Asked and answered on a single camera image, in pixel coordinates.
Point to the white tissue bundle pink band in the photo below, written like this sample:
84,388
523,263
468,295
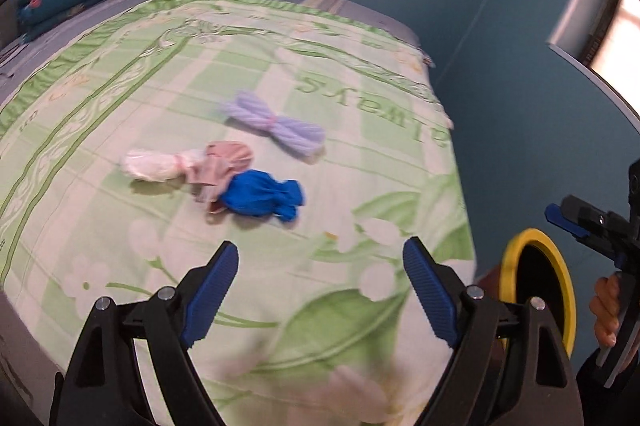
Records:
154,166

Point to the pink face mask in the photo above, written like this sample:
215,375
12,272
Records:
222,162

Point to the window with brown frame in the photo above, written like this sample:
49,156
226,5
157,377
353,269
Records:
601,39

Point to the yellow rimmed black trash bin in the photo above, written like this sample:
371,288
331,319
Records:
533,266

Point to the lavender foam net bundle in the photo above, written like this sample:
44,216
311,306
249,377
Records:
300,137

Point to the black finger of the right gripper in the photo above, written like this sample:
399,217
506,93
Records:
574,216

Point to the person's right hand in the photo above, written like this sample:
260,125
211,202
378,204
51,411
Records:
605,307

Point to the blue glove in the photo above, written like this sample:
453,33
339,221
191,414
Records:
258,195

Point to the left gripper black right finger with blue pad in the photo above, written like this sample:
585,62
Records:
508,364

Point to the green floral quilt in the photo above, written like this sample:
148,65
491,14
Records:
141,140

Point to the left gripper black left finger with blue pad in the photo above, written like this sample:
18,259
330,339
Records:
102,384

